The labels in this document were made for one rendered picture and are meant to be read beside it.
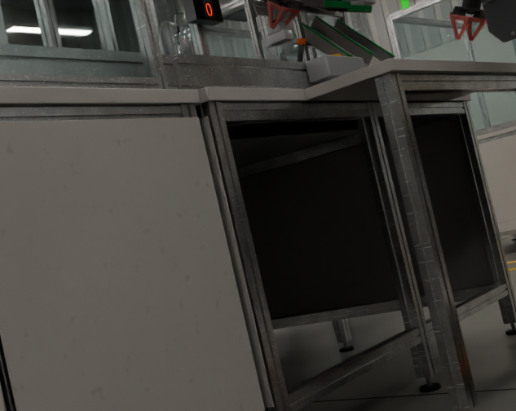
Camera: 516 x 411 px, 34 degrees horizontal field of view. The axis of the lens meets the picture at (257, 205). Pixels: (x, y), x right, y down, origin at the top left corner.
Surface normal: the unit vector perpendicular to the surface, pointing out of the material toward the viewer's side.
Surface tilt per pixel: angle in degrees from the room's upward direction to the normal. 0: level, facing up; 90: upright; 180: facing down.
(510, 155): 90
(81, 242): 90
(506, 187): 90
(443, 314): 90
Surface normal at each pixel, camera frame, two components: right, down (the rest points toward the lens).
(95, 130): 0.79, -0.20
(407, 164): -0.63, 0.11
